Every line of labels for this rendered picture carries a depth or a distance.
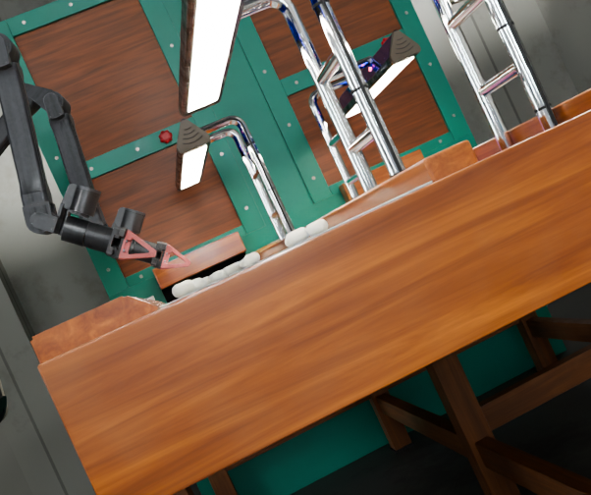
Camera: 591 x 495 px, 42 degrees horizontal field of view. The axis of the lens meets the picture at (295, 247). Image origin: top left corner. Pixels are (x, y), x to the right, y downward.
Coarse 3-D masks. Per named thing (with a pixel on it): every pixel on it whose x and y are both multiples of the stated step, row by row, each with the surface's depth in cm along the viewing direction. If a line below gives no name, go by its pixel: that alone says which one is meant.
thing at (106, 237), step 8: (88, 224) 169; (96, 224) 170; (88, 232) 168; (96, 232) 168; (104, 232) 169; (112, 232) 166; (88, 240) 168; (96, 240) 168; (104, 240) 168; (112, 240) 166; (120, 240) 171; (96, 248) 170; (104, 248) 169; (112, 248) 166
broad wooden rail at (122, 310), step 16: (112, 304) 73; (128, 304) 73; (144, 304) 74; (160, 304) 109; (80, 320) 73; (96, 320) 73; (112, 320) 73; (128, 320) 73; (48, 336) 72; (64, 336) 72; (80, 336) 72; (96, 336) 73; (48, 352) 72; (64, 352) 72
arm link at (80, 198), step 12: (72, 192) 169; (84, 192) 168; (96, 192) 169; (60, 204) 168; (72, 204) 168; (84, 204) 168; (96, 204) 170; (36, 216) 166; (48, 216) 166; (60, 216) 168; (48, 228) 166
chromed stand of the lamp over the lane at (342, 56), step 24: (264, 0) 122; (288, 0) 122; (312, 0) 108; (288, 24) 123; (336, 24) 108; (312, 48) 123; (336, 48) 108; (312, 72) 123; (360, 72) 108; (336, 96) 123; (360, 96) 108; (336, 120) 122; (360, 144) 116; (384, 144) 108; (360, 168) 122
